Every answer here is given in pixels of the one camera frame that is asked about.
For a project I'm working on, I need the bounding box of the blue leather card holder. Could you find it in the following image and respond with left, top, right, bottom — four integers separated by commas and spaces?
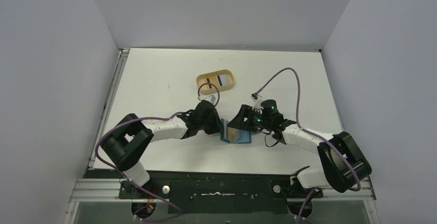
220, 118, 252, 144

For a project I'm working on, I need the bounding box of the yellow credit card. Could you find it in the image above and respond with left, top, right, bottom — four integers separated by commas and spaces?
223, 128, 241, 142

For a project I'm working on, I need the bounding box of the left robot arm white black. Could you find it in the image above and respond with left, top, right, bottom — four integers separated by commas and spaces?
95, 100, 224, 198

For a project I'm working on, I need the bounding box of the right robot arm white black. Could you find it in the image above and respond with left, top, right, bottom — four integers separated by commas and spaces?
227, 99, 372, 197

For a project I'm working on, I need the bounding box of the yellow card in tray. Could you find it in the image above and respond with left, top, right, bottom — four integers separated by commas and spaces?
205, 76, 220, 88

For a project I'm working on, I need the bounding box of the grey card in tray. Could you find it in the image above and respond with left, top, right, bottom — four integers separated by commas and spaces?
216, 74, 230, 87

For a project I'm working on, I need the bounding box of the beige oval tray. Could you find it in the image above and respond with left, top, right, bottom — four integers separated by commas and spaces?
196, 70, 234, 95

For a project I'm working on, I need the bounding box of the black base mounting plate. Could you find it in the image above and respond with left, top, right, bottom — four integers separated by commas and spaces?
117, 169, 323, 216

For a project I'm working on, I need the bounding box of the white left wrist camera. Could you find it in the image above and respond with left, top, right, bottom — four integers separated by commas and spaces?
198, 94, 217, 105

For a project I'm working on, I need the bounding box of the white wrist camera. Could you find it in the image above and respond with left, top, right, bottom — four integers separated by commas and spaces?
198, 94, 217, 105
251, 93, 264, 109

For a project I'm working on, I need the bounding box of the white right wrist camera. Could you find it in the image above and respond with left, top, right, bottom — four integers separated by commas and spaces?
251, 93, 264, 109

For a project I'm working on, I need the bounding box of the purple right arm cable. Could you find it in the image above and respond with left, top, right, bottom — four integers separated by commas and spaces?
251, 67, 362, 224

